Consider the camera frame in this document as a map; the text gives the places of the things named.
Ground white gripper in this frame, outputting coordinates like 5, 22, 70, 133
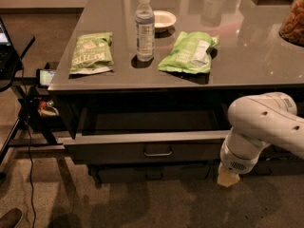
217, 140, 262, 187

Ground grey top drawer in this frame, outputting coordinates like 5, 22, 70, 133
64, 109, 229, 165

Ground grey drawer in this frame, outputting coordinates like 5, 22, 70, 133
64, 109, 229, 165
88, 161, 217, 184

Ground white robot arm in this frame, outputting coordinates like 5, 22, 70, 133
218, 92, 304, 187

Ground grey bottom drawer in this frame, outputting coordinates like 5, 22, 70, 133
88, 161, 217, 184

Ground right green chip bag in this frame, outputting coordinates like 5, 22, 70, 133
158, 31, 219, 74

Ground green chip bag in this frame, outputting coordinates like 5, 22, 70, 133
158, 31, 219, 74
69, 32, 114, 75

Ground jar of snacks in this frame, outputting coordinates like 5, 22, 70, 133
279, 0, 304, 47

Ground white bowl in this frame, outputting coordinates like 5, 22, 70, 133
154, 10, 177, 32

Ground clear plastic water bottle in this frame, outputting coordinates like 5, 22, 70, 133
135, 0, 155, 62

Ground left green chip bag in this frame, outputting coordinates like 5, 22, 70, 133
69, 32, 114, 75

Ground small colourful items on stand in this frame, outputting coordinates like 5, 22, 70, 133
38, 100, 59, 117

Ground black side stand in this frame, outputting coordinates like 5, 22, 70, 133
0, 34, 64, 163

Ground brown shoe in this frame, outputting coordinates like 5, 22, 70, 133
0, 208, 23, 228

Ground black laptop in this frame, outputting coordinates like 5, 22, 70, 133
0, 17, 20, 80

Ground black cable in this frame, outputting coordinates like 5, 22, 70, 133
18, 59, 37, 228

